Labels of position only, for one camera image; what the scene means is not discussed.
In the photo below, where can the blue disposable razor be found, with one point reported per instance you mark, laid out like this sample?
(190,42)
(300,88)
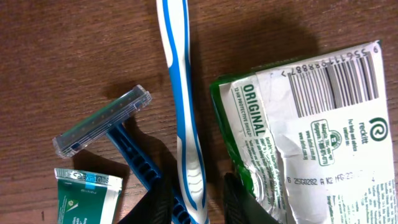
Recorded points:
(108,122)

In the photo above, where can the green white soap packet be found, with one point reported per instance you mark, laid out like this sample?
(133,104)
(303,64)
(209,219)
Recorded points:
(310,139)

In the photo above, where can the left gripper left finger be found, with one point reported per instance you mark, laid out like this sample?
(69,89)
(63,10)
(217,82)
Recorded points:
(153,208)

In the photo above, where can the blue white toothbrush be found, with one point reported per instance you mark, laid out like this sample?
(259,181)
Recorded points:
(174,25)

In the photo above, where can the green white toothpaste tube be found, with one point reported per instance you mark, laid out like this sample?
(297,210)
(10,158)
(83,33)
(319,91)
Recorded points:
(87,197)

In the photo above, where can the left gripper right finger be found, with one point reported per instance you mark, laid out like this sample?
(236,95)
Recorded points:
(240,207)

